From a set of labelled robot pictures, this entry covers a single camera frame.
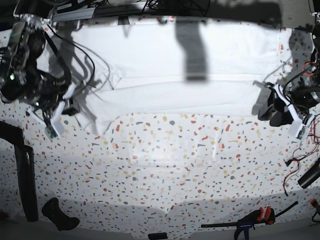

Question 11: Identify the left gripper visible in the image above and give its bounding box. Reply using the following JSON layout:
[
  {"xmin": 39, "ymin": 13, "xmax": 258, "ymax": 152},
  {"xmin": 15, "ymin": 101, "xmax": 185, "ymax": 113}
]
[{"xmin": 256, "ymin": 83, "xmax": 315, "ymax": 137}]

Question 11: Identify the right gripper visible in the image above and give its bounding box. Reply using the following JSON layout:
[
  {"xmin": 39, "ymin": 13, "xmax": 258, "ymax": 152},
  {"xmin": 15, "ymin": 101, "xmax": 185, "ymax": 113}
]
[{"xmin": 26, "ymin": 83, "xmax": 80, "ymax": 137}]

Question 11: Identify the white T-shirt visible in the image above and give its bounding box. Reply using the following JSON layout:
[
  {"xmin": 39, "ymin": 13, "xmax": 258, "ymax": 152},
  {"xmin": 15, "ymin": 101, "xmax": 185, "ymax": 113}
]
[{"xmin": 52, "ymin": 21, "xmax": 281, "ymax": 135}]

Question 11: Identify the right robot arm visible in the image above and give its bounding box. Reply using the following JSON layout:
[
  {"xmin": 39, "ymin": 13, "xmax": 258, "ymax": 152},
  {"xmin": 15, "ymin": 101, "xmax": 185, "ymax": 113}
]
[{"xmin": 0, "ymin": 0, "xmax": 91, "ymax": 139}]

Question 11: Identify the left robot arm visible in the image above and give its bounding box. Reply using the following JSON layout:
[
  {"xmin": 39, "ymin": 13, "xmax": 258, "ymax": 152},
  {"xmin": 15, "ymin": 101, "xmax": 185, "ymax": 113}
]
[{"xmin": 257, "ymin": 0, "xmax": 320, "ymax": 141}]

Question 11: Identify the black cylinder tube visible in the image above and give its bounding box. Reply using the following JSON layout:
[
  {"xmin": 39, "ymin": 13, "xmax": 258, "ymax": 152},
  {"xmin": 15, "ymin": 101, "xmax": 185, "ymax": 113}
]
[{"xmin": 298, "ymin": 158, "xmax": 320, "ymax": 189}]

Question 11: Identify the black TV remote control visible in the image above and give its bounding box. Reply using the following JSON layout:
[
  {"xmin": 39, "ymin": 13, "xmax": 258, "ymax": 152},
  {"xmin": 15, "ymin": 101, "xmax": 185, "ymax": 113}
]
[{"xmin": 0, "ymin": 47, "xmax": 11, "ymax": 75}]

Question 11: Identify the dark phone at table top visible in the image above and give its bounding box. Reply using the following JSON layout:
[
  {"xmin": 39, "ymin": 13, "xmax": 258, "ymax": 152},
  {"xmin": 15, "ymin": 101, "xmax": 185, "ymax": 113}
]
[{"xmin": 118, "ymin": 16, "xmax": 130, "ymax": 26}]

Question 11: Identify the terrazzo pattern table cloth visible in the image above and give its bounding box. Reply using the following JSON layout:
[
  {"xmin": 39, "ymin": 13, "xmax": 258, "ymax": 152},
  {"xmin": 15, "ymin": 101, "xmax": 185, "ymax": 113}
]
[{"xmin": 0, "ymin": 16, "xmax": 320, "ymax": 239}]

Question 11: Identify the black orange bar clamp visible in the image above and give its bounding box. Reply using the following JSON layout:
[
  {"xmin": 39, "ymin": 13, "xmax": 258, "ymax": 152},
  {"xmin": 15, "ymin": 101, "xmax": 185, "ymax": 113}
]
[{"xmin": 200, "ymin": 201, "xmax": 298, "ymax": 240}]

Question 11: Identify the small black rectangular device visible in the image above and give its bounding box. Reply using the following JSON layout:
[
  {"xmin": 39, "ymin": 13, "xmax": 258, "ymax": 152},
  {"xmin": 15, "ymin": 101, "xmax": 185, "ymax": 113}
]
[{"xmin": 148, "ymin": 232, "xmax": 168, "ymax": 240}]

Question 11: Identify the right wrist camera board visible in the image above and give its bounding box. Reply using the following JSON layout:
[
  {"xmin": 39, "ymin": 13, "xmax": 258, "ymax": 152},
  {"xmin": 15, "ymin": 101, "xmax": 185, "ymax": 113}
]
[{"xmin": 44, "ymin": 126, "xmax": 58, "ymax": 140}]

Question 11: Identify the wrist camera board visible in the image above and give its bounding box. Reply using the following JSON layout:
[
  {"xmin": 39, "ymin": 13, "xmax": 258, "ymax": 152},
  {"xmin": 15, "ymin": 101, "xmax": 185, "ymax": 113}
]
[
  {"xmin": 296, "ymin": 125, "xmax": 308, "ymax": 141},
  {"xmin": 44, "ymin": 126, "xmax": 58, "ymax": 140}
]

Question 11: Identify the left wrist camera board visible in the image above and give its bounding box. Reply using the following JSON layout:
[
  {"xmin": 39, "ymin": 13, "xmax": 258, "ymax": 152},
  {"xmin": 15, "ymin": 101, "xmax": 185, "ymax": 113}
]
[{"xmin": 296, "ymin": 125, "xmax": 308, "ymax": 141}]

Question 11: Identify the red black wire bundle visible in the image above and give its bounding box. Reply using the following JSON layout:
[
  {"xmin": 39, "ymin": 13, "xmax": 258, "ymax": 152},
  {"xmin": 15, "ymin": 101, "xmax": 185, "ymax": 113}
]
[{"xmin": 282, "ymin": 111, "xmax": 320, "ymax": 197}]

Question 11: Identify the black L-shaped bracket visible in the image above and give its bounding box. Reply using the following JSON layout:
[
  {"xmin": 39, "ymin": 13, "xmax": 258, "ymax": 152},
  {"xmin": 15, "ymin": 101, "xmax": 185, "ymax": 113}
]
[{"xmin": 0, "ymin": 121, "xmax": 39, "ymax": 222}]

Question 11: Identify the aluminium rail at top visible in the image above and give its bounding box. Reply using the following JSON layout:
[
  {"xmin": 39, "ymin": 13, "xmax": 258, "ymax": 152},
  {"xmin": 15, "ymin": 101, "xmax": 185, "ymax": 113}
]
[{"xmin": 41, "ymin": 5, "xmax": 113, "ymax": 23}]

